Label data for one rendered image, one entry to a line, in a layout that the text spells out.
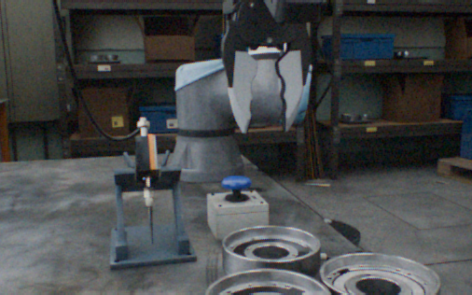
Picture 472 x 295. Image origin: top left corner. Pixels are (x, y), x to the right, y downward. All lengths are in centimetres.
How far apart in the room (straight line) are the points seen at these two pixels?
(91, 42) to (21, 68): 62
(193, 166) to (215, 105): 12
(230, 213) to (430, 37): 477
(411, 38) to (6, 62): 364
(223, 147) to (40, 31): 338
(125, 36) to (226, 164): 354
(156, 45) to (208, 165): 300
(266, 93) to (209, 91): 11
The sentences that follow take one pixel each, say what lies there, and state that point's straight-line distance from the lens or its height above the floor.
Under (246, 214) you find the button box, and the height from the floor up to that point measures 83.
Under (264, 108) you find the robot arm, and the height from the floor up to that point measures 94.
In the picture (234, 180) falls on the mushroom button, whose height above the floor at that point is 87.
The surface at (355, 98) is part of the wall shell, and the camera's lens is 494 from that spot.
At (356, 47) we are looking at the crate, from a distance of 438.
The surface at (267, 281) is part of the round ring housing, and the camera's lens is 48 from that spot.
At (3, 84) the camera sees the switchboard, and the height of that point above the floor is 86.
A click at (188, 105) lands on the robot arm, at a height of 95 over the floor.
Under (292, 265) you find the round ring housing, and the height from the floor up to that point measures 84.
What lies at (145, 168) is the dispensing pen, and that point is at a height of 90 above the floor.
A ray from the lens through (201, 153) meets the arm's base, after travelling 96.
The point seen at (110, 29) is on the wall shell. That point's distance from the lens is 445.
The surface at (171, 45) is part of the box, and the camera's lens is 391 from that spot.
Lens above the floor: 103
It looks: 11 degrees down
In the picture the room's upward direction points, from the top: 1 degrees counter-clockwise
